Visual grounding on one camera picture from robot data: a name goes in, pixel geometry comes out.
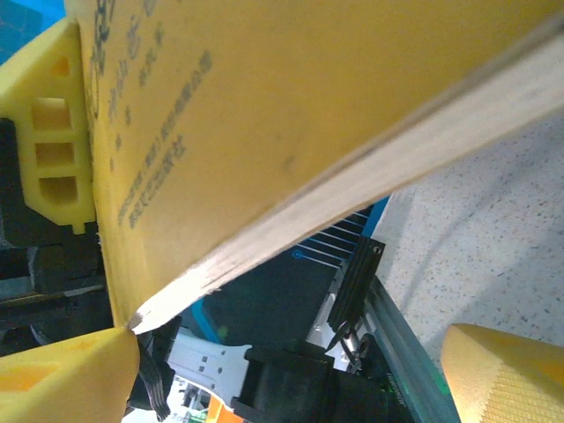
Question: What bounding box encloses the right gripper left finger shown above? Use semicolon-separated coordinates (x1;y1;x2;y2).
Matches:
0;327;142;423

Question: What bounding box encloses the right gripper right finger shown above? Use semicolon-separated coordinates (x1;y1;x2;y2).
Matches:
440;323;564;423

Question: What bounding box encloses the yellow book boy bending over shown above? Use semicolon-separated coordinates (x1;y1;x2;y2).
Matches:
65;0;564;331

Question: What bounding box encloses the black ribbed bracket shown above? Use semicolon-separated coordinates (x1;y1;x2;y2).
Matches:
326;237;388;330

